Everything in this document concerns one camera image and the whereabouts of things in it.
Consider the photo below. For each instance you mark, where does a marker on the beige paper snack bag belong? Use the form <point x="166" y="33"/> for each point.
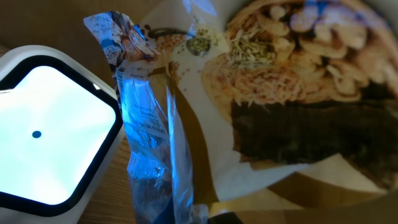
<point x="231" y="106"/>

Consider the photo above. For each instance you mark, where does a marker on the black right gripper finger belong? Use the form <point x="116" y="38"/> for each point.
<point x="225" y="218"/>

